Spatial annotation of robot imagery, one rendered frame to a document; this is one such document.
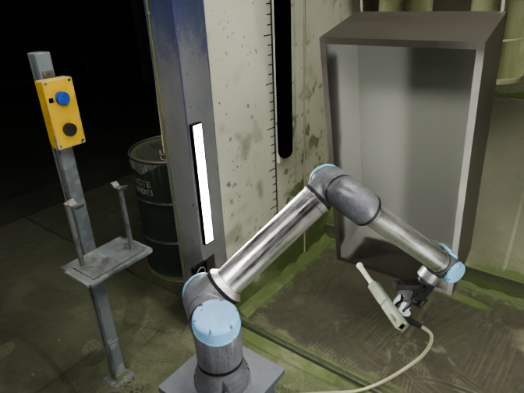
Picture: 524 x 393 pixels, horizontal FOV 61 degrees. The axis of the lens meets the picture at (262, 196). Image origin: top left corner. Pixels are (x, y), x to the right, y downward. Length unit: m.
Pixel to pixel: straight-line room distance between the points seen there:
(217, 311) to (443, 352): 1.51
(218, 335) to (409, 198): 1.44
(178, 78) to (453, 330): 1.98
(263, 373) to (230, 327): 0.27
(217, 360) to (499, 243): 2.13
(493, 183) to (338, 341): 1.42
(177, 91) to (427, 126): 1.16
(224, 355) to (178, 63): 1.19
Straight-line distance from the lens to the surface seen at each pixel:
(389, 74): 2.20
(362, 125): 2.36
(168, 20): 2.00
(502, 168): 3.21
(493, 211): 3.15
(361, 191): 1.45
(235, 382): 1.54
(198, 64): 2.07
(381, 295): 2.10
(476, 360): 2.67
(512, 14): 2.90
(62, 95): 1.83
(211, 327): 1.41
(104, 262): 2.02
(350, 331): 2.67
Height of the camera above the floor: 1.83
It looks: 26 degrees down
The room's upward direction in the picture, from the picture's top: 3 degrees counter-clockwise
